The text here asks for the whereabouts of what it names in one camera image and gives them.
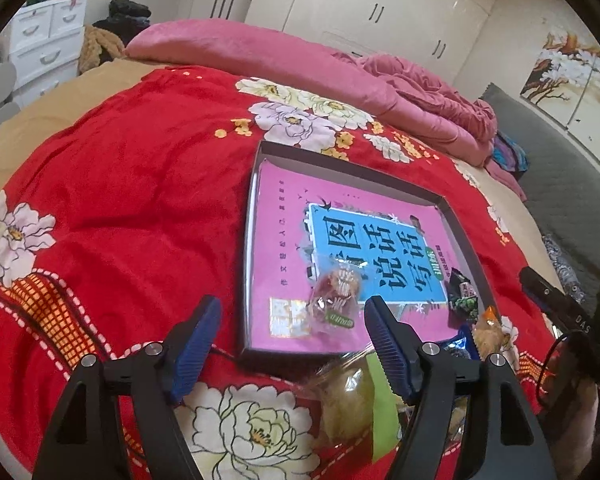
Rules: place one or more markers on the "colourful striped cloth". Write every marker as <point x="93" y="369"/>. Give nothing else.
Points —
<point x="510" y="155"/>

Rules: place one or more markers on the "white wardrobe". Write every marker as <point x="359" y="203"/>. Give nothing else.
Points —
<point x="380" y="5"/>

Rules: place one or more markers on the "grey patterned cloth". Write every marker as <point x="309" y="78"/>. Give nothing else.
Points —
<point x="560" y="260"/>

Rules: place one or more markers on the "blue snack packet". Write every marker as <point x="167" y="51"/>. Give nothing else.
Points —
<point x="457" y="346"/>

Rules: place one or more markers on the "long pink pillow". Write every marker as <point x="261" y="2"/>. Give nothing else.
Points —
<point x="220" y="45"/>

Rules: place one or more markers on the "green and yellow chips packet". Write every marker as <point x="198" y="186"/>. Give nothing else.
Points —
<point x="350" y="400"/>

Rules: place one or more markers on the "pink and blue book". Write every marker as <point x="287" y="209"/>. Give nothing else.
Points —
<point x="280" y="220"/>

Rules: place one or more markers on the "clear packet with red snack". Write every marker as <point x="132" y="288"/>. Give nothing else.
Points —
<point x="337" y="292"/>

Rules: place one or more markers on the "grey quilted headboard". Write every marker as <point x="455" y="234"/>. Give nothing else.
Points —
<point x="555" y="160"/>

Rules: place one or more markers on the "clear packet with brown snack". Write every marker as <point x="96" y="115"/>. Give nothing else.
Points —
<point x="490" y="336"/>

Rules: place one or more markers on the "person's right forearm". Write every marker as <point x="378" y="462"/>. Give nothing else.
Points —
<point x="590" y="425"/>

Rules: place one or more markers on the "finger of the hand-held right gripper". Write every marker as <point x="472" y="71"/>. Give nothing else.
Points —
<point x="535" y="281"/>

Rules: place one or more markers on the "brown knitted cloth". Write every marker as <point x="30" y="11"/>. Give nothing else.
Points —
<point x="97" y="47"/>

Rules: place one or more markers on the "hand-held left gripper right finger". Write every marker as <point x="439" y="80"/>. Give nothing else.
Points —
<point x="385" y="347"/>

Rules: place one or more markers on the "shallow grey cardboard box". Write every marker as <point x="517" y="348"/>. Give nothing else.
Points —
<point x="472" y="240"/>

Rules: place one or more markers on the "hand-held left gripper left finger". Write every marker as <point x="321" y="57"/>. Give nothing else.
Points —
<point x="195" y="347"/>

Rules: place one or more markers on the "crumpled pink quilt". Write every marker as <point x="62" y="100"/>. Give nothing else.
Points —
<point x="420" y="100"/>

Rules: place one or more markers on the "floral wall painting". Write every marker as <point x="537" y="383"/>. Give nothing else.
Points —
<point x="565" y="75"/>

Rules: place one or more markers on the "white drawer cabinet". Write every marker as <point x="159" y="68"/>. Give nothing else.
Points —
<point x="40" y="35"/>

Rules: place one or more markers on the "pile of dark clothes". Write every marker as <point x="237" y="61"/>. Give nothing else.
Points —
<point x="125" y="12"/>

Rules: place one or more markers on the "red floral blanket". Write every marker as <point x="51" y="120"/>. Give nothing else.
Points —
<point x="130" y="210"/>

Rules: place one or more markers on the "black and green snack packet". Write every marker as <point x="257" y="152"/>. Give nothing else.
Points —
<point x="462" y="294"/>

